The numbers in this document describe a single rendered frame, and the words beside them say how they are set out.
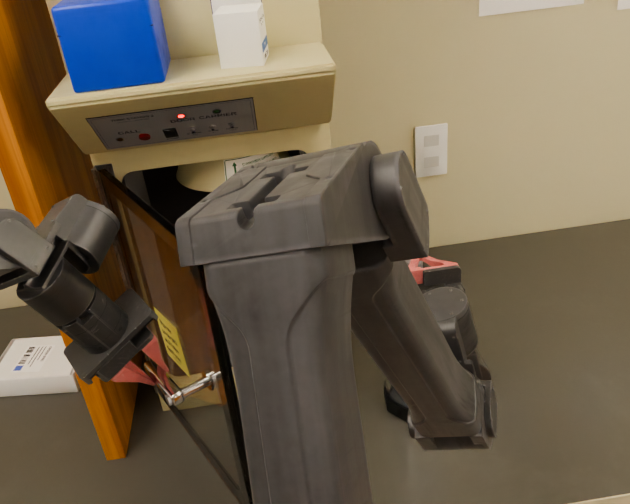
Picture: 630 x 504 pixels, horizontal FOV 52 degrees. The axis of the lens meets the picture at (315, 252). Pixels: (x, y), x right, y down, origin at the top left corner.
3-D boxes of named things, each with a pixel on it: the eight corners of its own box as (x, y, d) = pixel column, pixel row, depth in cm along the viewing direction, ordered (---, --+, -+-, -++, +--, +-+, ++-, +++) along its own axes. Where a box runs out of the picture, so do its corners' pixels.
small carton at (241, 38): (228, 58, 79) (219, 6, 76) (269, 54, 78) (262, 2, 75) (221, 69, 75) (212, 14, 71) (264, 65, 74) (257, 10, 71)
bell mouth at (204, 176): (179, 153, 107) (172, 121, 104) (286, 139, 108) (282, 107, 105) (172, 199, 91) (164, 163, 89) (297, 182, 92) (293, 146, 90)
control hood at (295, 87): (85, 148, 85) (64, 72, 80) (330, 117, 87) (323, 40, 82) (68, 184, 75) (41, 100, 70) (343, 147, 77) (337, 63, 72)
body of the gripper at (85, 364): (73, 359, 74) (26, 324, 69) (139, 295, 76) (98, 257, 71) (92, 389, 69) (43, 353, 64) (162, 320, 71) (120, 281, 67)
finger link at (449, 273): (442, 236, 85) (465, 273, 77) (442, 282, 89) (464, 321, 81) (391, 243, 85) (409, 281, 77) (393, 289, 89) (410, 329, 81)
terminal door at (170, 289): (164, 392, 106) (100, 164, 85) (259, 519, 83) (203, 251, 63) (159, 394, 105) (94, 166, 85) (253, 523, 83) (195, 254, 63)
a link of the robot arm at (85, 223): (-56, 261, 63) (-13, 240, 58) (3, 176, 70) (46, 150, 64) (46, 325, 69) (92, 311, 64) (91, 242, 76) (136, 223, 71)
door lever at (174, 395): (183, 357, 82) (179, 341, 81) (217, 393, 75) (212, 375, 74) (144, 376, 80) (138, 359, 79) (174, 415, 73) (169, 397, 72)
